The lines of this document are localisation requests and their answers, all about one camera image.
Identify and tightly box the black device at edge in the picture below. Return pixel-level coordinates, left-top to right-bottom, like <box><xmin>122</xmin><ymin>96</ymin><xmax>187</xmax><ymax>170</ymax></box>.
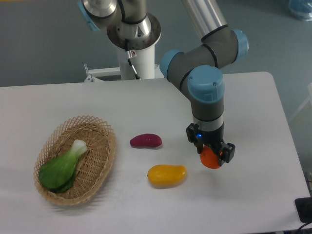
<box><xmin>294</xmin><ymin>197</ymin><xmax>312</xmax><ymax>223</ymax></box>

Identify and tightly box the blue plastic bag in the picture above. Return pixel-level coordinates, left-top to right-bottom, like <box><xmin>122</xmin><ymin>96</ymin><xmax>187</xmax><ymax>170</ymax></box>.
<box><xmin>288</xmin><ymin>0</ymin><xmax>312</xmax><ymax>21</ymax></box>

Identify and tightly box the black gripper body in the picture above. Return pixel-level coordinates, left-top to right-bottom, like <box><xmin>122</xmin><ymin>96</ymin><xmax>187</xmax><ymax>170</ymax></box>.
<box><xmin>186</xmin><ymin>123</ymin><xmax>225</xmax><ymax>151</ymax></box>

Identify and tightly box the orange fruit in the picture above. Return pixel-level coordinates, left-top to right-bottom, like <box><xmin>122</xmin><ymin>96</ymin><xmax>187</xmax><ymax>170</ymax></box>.
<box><xmin>200</xmin><ymin>146</ymin><xmax>220</xmax><ymax>169</ymax></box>

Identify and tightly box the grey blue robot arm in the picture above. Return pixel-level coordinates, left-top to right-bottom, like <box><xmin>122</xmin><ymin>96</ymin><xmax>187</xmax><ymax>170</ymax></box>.
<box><xmin>78</xmin><ymin>0</ymin><xmax>249</xmax><ymax>169</ymax></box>

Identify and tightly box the yellow mango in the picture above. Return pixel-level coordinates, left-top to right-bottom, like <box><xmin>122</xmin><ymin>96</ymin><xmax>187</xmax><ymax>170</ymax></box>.
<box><xmin>147</xmin><ymin>164</ymin><xmax>187</xmax><ymax>187</ymax></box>

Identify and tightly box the white metal bracket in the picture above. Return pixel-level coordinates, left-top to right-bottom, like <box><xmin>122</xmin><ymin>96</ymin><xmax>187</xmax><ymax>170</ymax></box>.
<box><xmin>84</xmin><ymin>63</ymin><xmax>121</xmax><ymax>82</ymax></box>

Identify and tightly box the woven wicker basket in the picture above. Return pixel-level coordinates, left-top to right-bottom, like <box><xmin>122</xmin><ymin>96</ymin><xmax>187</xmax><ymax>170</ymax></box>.
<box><xmin>34</xmin><ymin>116</ymin><xmax>117</xmax><ymax>206</ymax></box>

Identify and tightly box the green bok choy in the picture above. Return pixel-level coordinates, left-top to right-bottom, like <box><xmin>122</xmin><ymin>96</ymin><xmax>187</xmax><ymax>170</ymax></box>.
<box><xmin>39</xmin><ymin>139</ymin><xmax>87</xmax><ymax>193</ymax></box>

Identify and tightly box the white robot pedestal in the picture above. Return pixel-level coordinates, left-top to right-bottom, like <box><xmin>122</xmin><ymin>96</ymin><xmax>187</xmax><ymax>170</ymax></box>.
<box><xmin>117</xmin><ymin>45</ymin><xmax>155</xmax><ymax>80</ymax></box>

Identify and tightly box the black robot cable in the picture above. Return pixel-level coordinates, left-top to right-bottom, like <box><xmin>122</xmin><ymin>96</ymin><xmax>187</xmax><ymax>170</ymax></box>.
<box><xmin>123</xmin><ymin>38</ymin><xmax>142</xmax><ymax>80</ymax></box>

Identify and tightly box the purple sweet potato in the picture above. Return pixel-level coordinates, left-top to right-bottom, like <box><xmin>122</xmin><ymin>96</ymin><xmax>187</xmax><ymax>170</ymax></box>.
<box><xmin>130</xmin><ymin>133</ymin><xmax>162</xmax><ymax>148</ymax></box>

